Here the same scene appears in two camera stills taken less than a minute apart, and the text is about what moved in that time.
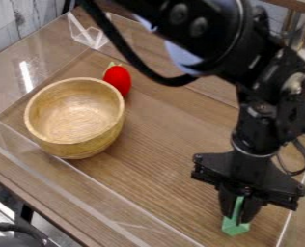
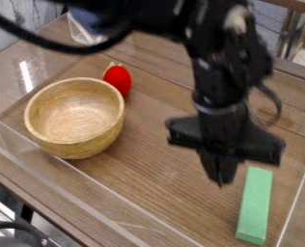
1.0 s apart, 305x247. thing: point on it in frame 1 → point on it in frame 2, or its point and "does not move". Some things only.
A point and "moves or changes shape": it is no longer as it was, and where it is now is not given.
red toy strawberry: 118,76 does not move
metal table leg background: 296,24 does not move
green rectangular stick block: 230,223 moves or changes shape
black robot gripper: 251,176 → 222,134
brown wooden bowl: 73,116 does not move
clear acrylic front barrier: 45,204 does not move
